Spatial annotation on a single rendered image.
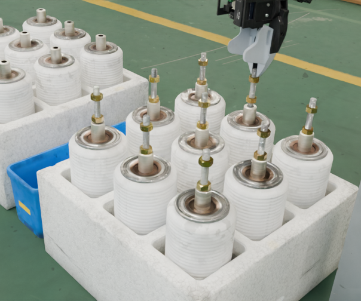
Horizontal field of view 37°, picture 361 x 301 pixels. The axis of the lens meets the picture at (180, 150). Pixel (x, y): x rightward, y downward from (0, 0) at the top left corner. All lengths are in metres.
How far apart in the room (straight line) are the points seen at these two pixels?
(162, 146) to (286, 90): 0.84
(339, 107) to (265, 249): 0.92
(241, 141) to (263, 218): 0.17
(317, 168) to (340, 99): 0.85
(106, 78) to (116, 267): 0.52
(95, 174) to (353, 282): 0.42
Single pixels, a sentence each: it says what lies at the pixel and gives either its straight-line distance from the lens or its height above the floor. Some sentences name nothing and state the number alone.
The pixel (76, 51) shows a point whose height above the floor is 0.23.
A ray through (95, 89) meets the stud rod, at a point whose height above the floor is 0.34.
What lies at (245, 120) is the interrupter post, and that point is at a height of 0.26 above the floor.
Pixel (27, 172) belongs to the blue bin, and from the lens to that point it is 1.11.
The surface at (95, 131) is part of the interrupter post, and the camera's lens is 0.87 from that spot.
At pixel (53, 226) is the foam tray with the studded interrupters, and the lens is 0.97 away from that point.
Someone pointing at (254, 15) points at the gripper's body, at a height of 0.46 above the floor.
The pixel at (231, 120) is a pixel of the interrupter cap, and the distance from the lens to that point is 0.95.
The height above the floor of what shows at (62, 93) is 0.20.
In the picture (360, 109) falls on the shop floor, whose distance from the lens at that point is 1.66.
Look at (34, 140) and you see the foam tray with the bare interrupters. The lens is 1.12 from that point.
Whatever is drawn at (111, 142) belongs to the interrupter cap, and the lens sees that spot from 0.87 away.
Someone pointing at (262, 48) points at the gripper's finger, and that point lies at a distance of 0.87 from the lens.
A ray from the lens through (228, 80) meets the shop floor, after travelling 1.73.
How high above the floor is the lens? 0.70
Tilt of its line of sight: 31 degrees down
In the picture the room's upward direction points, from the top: 3 degrees clockwise
